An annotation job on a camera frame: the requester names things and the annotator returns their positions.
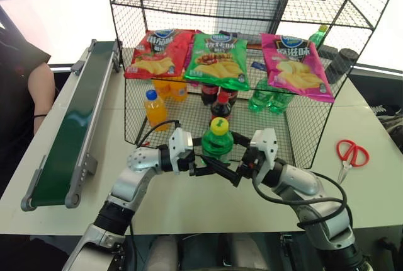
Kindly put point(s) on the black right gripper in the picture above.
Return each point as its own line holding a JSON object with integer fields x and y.
{"x": 248, "y": 164}

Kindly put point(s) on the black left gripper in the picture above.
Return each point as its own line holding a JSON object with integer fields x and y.
{"x": 185, "y": 164}

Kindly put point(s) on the green soda bottle yellow cap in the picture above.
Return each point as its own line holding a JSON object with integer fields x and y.
{"x": 217, "y": 145}

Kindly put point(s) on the person's bare forearm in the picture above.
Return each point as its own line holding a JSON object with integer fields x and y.
{"x": 42, "y": 91}

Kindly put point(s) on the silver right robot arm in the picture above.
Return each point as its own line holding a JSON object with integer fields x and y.
{"x": 299, "y": 180}

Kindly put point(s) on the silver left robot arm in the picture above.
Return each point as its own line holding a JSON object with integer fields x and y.
{"x": 138, "y": 161}

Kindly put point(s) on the green conveyor belt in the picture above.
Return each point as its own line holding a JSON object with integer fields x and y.
{"x": 75, "y": 119}

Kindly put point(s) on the cola bottle red cap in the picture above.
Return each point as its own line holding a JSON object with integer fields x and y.
{"x": 220, "y": 110}

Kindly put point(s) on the orange soda bottle blue cap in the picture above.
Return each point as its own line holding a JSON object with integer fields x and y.
{"x": 155, "y": 111}

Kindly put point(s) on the small blue card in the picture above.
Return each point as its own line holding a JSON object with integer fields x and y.
{"x": 258, "y": 65}

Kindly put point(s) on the green chips bag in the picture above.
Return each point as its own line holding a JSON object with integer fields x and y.
{"x": 217, "y": 60}

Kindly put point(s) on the pink chips bag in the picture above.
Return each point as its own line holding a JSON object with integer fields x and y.
{"x": 296, "y": 66}

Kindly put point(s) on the red chips bag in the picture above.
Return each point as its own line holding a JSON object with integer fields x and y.
{"x": 157, "y": 53}

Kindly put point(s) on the black cylinder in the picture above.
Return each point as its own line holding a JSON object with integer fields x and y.
{"x": 342, "y": 63}

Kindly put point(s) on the person in black shirt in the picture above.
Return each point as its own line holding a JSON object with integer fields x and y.
{"x": 15, "y": 78}

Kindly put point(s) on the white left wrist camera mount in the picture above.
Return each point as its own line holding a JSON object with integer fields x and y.
{"x": 179, "y": 141}

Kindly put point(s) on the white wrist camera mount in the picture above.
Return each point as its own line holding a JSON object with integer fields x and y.
{"x": 179, "y": 141}
{"x": 265, "y": 141}

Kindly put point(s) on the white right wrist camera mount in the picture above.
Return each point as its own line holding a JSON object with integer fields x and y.
{"x": 265, "y": 141}

